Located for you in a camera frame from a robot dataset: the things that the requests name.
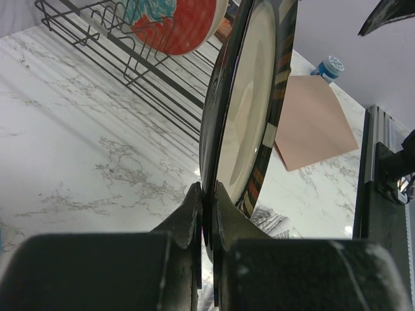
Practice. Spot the black wire dish rack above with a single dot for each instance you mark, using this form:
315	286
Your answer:
175	86

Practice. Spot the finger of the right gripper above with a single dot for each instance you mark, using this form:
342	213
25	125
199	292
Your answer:
386	12

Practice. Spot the pink placemat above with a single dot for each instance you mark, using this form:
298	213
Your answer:
313	126

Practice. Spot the brown rimmed beige plate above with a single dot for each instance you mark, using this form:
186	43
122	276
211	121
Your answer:
243	105

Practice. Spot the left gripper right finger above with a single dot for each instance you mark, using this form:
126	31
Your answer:
253	271

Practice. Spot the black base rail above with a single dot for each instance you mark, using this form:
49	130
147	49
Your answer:
379	211

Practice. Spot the tale of two cities book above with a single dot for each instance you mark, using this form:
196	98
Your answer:
226	24

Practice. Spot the blue white small jar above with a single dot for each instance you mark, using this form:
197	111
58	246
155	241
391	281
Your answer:
329	69

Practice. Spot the clear plastic bag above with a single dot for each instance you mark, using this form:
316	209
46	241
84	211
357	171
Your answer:
274	224

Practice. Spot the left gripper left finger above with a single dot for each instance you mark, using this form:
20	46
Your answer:
158	270

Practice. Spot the red blue flower plate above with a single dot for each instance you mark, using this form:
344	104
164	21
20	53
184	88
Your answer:
174	27

